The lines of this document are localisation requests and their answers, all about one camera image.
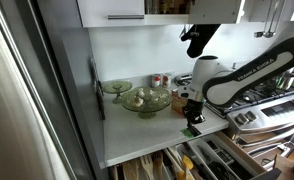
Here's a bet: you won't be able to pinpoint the wooden spatula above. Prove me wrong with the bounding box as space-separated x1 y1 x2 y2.
121 159 140 180

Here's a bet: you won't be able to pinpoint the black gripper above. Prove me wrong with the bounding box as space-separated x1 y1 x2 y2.
182 99 207 137

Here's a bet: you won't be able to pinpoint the grey tall cabinet panel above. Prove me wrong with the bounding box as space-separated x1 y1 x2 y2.
36 0 110 180

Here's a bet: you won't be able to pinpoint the stainless steel refrigerator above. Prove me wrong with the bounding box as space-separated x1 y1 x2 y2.
0 0 95 180

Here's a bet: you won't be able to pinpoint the tall steel pot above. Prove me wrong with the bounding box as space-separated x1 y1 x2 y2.
276 71 294 90

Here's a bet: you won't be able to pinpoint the yellow handled utensil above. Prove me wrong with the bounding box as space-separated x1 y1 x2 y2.
179 153 194 180

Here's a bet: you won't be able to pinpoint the dark cabinet bar handle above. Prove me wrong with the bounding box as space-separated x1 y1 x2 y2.
107 14 146 20

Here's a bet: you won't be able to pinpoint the grey kitchen utensil drawer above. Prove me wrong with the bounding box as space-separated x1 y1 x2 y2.
108 130 283 180

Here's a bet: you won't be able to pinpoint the black oven mitt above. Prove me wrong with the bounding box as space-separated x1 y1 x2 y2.
180 23 221 59

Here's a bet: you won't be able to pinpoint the green packet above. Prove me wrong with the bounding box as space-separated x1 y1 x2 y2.
180 128 197 139

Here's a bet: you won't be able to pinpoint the stainless steel gas stove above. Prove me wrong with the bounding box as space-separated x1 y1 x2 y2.
174 68 294 171

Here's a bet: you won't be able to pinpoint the large green glass cake stand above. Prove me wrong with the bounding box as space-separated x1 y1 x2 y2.
121 85 174 120

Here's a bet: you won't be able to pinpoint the white upper cabinet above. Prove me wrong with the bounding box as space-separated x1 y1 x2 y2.
76 0 246 28

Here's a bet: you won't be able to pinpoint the garlic bulb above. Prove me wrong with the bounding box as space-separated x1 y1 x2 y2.
135 88 146 99
132 96 144 108

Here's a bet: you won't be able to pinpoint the knives on magnetic strip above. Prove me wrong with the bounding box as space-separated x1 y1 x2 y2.
90 56 107 121

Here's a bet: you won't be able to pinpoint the red white spice jars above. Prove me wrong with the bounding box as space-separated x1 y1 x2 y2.
161 72 172 88

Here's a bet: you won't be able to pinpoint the can with red label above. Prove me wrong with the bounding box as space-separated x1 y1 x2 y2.
150 73 162 88

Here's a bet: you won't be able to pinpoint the wooden fork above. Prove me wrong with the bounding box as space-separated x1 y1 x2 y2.
140 153 156 180

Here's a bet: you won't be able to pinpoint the small green glass cake stand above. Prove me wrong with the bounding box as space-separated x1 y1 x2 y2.
102 80 134 105

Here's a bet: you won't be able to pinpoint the white cutlery tray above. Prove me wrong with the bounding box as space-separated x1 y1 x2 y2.
186 133 255 180

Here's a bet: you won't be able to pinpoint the small steel ladle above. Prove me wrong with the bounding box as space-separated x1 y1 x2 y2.
253 0 275 38

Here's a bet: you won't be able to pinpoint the large steel ladle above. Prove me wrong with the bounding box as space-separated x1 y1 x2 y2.
264 0 285 39

